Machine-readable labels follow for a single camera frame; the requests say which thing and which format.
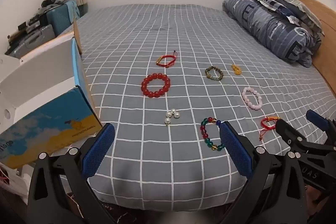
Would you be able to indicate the white pearl bead cluster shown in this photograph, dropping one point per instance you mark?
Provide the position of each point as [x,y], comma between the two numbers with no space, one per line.
[168,121]

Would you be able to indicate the yellow amber pendant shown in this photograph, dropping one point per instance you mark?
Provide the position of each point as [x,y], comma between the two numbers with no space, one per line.
[235,69]

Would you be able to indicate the grey checked bed sheet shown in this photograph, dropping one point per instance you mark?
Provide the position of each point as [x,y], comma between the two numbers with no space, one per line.
[157,29]

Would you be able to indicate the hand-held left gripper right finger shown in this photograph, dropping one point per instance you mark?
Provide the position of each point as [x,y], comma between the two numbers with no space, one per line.
[236,150]

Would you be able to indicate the wooden headboard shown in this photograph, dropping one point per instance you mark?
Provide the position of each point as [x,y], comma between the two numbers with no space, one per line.
[325,37]

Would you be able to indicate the teal suitcase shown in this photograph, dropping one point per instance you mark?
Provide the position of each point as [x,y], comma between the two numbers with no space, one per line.
[61,18]

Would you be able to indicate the white storage box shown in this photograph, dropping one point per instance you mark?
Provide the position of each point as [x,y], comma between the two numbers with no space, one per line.
[15,182]

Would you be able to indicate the grey suitcase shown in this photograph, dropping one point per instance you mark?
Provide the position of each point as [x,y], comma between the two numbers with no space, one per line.
[34,40]

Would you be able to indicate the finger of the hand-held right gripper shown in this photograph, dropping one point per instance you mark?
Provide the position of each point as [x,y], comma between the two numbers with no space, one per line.
[287,130]
[316,119]

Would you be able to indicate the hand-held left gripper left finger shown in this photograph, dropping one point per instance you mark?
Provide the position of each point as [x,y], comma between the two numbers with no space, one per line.
[98,150]

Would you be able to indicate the folded grey blue quilt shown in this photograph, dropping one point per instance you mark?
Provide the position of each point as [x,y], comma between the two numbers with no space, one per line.
[262,19]

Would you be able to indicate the blue yellow cardboard box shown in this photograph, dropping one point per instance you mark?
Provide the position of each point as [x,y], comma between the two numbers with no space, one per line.
[52,129]

